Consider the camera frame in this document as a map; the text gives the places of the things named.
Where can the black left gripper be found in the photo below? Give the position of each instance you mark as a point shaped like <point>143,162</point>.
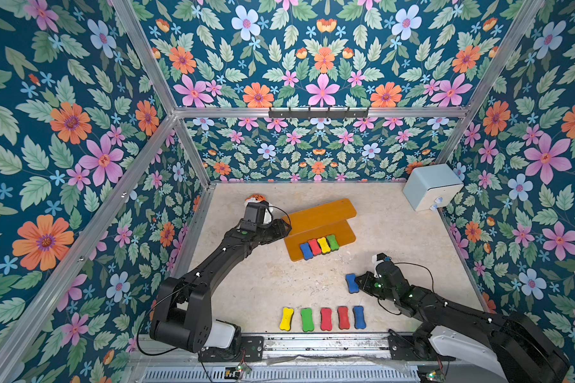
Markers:
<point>278,229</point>

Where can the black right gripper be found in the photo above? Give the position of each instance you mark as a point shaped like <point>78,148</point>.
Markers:
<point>366,280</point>

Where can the blue eraser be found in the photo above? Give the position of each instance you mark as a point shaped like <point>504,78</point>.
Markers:
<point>306,251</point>
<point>353,287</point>

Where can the red eraser shelf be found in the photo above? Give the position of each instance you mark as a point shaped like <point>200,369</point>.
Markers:
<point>315,247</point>

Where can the blue eraser shelf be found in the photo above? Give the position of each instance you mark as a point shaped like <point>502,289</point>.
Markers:
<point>359,317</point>

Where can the red eraser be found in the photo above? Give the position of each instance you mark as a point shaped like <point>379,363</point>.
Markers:
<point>326,319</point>
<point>343,315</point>

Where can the yellow eraser shelf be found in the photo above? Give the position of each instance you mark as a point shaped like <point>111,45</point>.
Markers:
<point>324,245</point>
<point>286,319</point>

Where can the green eraser shelf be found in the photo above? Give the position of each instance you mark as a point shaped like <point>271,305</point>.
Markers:
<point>333,243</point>
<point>307,320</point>

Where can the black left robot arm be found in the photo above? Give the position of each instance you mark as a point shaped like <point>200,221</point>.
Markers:
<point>182,316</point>

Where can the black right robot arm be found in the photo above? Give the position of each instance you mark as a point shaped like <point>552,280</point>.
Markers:
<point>512,346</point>

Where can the white orange plush toy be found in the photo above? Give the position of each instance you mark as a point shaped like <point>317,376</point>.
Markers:
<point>256,199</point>

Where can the right small circuit board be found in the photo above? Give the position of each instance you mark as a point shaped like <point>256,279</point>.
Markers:
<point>432,376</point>

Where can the small green circuit board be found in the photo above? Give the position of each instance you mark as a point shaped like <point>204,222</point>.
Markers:
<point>235,373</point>

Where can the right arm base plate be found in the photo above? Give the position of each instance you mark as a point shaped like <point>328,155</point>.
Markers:
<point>404,347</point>

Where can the pale blue wall box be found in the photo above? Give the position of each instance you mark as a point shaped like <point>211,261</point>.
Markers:
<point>432,187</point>

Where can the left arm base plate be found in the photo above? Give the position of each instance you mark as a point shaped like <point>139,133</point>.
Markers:
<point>243,349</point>

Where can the black hook rail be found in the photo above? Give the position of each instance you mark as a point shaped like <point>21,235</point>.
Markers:
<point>333,113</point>

